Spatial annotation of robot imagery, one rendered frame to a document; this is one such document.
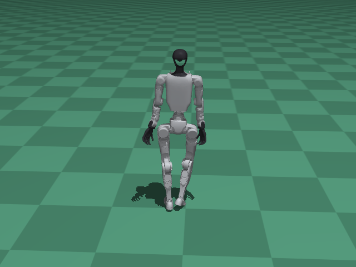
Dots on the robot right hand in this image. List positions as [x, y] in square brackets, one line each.
[202, 134]

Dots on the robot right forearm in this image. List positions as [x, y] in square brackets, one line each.
[200, 114]

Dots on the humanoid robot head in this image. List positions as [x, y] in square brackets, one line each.
[179, 55]

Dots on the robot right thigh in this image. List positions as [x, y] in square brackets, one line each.
[191, 142]

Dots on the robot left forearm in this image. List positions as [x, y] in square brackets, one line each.
[155, 114]

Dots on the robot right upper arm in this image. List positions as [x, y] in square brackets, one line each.
[198, 83]

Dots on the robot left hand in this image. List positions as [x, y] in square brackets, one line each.
[148, 133]

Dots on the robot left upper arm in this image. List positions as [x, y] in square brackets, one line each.
[159, 89]

